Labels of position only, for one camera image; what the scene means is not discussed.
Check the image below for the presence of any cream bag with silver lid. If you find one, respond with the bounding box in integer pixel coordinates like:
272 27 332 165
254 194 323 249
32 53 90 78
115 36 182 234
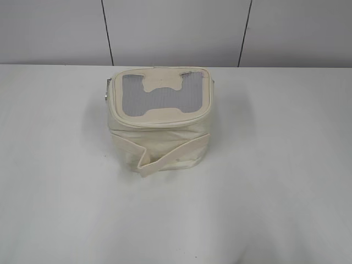
105 67 214 177

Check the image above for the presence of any silver zipper pull ring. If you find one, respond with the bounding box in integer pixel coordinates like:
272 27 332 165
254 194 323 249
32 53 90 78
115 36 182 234
103 78 111 105

